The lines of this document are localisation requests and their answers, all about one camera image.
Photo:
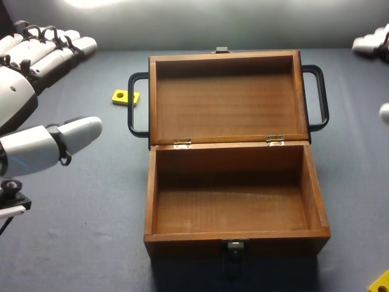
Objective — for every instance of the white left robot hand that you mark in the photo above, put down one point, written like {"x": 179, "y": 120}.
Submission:
{"x": 21, "y": 91}

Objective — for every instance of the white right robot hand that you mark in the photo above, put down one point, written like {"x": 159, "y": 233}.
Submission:
{"x": 369, "y": 42}

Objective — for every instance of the brown wooden box base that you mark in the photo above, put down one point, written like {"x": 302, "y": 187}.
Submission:
{"x": 228, "y": 210}

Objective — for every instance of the yellow block with round hole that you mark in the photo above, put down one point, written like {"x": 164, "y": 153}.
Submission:
{"x": 117, "y": 102}

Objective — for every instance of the grey table cloth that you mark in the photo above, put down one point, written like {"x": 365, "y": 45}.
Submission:
{"x": 76, "y": 228}

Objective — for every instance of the yellow block with dark holes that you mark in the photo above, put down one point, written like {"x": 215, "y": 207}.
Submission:
{"x": 384, "y": 278}

